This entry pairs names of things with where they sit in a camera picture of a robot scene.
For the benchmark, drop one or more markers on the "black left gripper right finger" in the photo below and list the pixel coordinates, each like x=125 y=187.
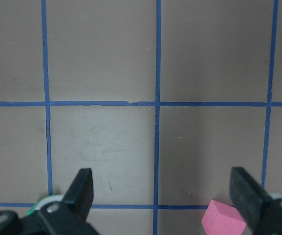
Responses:
x=262 y=211

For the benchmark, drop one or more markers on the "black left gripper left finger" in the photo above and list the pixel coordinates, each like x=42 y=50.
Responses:
x=68 y=216

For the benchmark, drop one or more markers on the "green foam cube near left base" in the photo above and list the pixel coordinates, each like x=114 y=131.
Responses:
x=39 y=204

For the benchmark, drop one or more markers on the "pink foam cube centre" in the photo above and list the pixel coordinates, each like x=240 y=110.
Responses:
x=222 y=219

